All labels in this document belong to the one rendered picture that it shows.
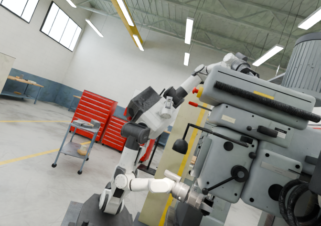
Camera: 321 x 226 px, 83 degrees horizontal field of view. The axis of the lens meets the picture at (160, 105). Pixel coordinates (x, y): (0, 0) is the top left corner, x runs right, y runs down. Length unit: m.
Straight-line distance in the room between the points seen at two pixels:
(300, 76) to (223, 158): 0.54
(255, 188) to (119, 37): 11.14
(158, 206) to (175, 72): 8.27
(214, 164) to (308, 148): 0.41
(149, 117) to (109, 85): 9.80
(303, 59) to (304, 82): 0.12
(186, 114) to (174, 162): 0.72
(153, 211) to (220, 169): 2.19
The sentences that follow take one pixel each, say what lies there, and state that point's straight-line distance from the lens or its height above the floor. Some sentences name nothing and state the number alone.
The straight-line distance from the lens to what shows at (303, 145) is 1.02.
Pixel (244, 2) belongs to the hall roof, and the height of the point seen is 6.12.
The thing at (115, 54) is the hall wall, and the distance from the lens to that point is 11.31.
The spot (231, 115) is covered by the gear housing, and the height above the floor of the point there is 1.69.
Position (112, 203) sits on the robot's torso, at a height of 0.74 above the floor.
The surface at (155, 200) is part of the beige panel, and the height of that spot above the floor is 0.39.
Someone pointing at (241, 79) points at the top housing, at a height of 1.86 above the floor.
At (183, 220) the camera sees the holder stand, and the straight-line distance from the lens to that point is 1.45.
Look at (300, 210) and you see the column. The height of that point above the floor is 1.39.
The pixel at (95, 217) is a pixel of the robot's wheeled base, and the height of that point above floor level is 0.57.
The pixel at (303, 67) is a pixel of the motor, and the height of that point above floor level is 2.03.
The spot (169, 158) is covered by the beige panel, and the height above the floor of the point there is 1.03.
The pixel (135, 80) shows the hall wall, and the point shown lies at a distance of 10.51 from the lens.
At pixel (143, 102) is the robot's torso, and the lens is 1.19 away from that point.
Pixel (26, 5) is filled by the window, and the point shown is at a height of 3.72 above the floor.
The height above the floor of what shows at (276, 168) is 1.53.
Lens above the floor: 1.57
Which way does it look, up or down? 3 degrees up
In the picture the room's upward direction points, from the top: 21 degrees clockwise
